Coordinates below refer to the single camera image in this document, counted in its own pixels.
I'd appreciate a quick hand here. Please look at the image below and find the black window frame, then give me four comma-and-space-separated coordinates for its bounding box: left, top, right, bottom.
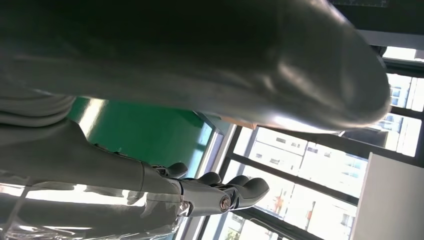
198, 44, 424, 240

